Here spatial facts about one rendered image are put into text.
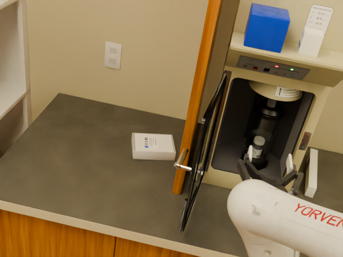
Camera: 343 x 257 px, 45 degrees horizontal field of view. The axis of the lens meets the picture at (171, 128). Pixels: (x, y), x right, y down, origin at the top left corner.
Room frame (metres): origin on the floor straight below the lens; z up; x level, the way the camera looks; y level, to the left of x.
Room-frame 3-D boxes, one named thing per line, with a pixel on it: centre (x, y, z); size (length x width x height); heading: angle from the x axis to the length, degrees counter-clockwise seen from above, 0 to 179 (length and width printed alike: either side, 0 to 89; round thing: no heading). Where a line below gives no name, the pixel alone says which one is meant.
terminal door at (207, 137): (1.00, -0.10, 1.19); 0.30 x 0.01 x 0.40; 168
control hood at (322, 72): (1.10, -0.28, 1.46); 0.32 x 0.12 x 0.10; 85
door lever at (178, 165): (0.94, -0.06, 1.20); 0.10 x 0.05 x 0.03; 168
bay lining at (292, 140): (1.28, -0.30, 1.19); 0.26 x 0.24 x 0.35; 85
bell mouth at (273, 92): (1.26, -0.31, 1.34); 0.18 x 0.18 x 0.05
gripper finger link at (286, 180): (0.88, -0.32, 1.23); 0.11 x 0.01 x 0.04; 142
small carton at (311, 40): (1.10, -0.33, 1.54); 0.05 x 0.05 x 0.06; 82
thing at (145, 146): (1.31, 0.06, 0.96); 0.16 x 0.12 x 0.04; 102
